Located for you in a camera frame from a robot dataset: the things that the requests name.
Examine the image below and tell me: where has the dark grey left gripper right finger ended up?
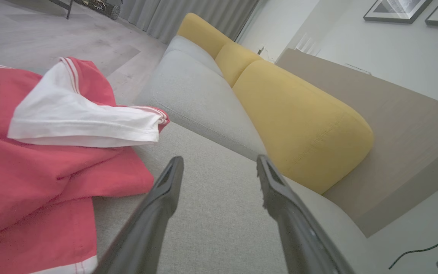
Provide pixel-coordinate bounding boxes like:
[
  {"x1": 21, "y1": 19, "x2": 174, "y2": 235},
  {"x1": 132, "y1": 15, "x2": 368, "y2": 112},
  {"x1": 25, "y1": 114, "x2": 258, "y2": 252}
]
[{"x1": 256, "y1": 155, "x2": 356, "y2": 274}]

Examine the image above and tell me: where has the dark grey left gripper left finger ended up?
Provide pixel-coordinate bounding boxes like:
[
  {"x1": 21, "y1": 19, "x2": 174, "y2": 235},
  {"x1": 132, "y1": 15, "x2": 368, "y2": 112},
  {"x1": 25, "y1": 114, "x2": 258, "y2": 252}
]
[{"x1": 92, "y1": 156, "x2": 184, "y2": 274}]

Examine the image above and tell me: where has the red garment with white trim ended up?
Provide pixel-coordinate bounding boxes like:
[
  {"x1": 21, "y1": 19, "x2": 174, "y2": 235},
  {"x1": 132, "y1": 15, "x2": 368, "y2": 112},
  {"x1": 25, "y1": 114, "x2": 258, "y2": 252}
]
[{"x1": 0, "y1": 56, "x2": 170, "y2": 274}]

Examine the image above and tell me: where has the large grey sofa chaise seat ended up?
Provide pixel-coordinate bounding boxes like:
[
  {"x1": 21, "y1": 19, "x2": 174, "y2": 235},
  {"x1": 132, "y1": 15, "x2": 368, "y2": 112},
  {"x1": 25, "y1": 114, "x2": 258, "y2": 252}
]
[{"x1": 92, "y1": 121, "x2": 392, "y2": 274}]

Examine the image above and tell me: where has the large yellow sofa back cushion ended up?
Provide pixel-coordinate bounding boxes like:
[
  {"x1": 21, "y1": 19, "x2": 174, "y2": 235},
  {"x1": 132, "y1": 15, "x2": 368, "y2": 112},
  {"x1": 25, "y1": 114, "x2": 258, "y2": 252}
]
[{"x1": 232, "y1": 59, "x2": 375, "y2": 195}]

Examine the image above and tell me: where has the grey sofa seat cushion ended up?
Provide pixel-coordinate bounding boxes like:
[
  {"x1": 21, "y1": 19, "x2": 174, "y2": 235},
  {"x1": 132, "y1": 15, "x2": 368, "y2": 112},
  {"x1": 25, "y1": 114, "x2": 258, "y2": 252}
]
[
  {"x1": 133, "y1": 49, "x2": 268, "y2": 161},
  {"x1": 163, "y1": 35, "x2": 224, "y2": 76}
]

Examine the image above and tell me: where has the beige wooden partition panel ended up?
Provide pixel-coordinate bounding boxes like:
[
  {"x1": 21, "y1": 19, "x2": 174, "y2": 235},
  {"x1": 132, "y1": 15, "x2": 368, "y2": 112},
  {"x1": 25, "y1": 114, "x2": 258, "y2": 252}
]
[{"x1": 275, "y1": 48, "x2": 438, "y2": 239}]

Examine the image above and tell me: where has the small yellow sofa back cushion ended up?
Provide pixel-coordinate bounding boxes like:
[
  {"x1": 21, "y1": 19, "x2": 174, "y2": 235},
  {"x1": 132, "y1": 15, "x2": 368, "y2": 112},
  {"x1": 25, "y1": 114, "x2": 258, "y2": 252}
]
[{"x1": 214, "y1": 41, "x2": 263, "y2": 88}]

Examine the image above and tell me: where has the white router with antennas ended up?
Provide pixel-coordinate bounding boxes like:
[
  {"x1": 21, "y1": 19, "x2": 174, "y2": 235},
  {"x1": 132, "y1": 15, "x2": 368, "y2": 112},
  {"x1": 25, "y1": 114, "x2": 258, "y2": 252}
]
[{"x1": 295, "y1": 32, "x2": 323, "y2": 56}]

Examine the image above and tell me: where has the grey pleated curtain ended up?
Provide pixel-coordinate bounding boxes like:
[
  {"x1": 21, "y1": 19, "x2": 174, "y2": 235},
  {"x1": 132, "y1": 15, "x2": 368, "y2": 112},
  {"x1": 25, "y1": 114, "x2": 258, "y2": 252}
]
[{"x1": 119, "y1": 0, "x2": 260, "y2": 45}]

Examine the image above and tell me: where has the dark toy display base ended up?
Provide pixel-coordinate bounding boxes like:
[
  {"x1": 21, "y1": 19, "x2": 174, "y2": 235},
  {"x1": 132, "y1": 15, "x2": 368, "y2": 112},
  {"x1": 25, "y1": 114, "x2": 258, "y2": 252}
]
[{"x1": 75, "y1": 0, "x2": 122, "y2": 21}]

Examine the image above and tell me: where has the black table leg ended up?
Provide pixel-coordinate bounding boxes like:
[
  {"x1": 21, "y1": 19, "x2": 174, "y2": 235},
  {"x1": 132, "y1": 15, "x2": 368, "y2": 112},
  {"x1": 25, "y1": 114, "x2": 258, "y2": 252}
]
[{"x1": 49, "y1": 0, "x2": 75, "y2": 20}]

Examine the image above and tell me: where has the black floor cable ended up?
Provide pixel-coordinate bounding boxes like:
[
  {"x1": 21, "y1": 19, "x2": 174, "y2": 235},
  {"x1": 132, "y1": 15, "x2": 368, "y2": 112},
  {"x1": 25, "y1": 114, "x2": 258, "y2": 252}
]
[{"x1": 389, "y1": 238, "x2": 438, "y2": 270}]

